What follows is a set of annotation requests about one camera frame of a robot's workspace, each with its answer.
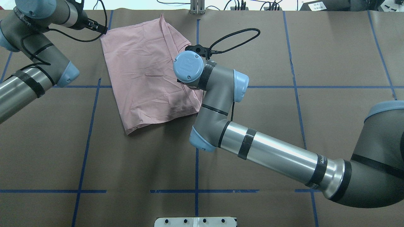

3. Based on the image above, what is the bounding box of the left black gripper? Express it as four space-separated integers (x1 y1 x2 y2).
75 13 108 34

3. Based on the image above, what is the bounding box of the pink t-shirt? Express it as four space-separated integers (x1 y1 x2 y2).
101 14 203 135

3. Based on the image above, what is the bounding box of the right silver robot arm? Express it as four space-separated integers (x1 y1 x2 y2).
173 50 404 208

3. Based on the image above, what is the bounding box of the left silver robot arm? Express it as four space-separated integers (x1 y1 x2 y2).
0 0 108 123

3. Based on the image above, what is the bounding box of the aluminium frame post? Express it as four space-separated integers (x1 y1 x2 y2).
189 0 206 15

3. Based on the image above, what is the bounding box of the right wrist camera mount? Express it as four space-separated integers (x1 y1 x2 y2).
185 44 211 60

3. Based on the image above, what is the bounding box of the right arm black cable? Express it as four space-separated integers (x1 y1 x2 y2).
208 28 261 55

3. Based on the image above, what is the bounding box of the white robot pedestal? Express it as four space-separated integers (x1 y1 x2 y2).
154 217 238 227

